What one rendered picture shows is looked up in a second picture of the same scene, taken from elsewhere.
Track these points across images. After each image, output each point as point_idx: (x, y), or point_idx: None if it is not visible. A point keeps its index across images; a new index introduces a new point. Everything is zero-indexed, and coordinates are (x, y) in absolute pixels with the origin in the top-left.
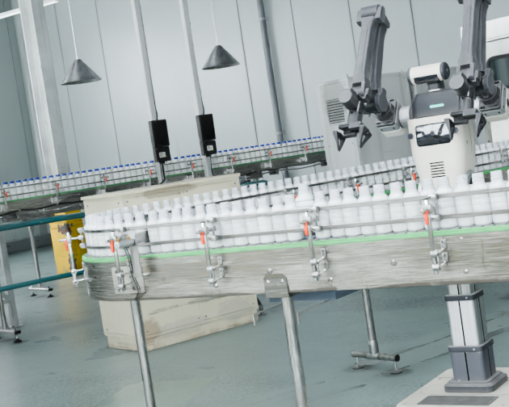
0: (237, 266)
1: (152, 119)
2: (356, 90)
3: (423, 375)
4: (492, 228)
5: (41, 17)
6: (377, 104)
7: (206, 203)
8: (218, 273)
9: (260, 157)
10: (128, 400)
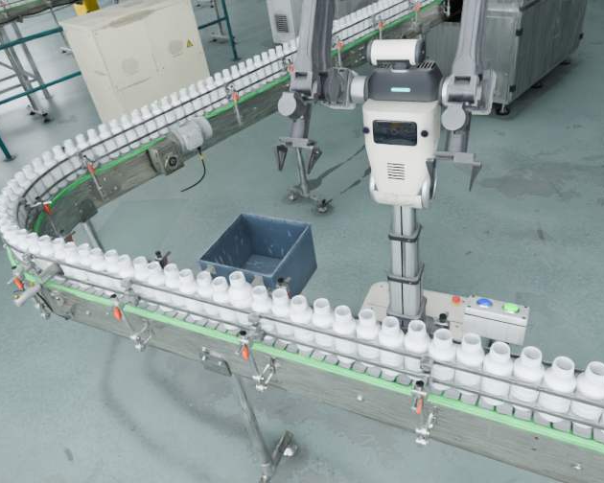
0: (167, 333)
1: None
2: (301, 84)
3: (344, 218)
4: (511, 423)
5: None
6: (327, 95)
7: (145, 120)
8: (147, 331)
9: None
10: (120, 231)
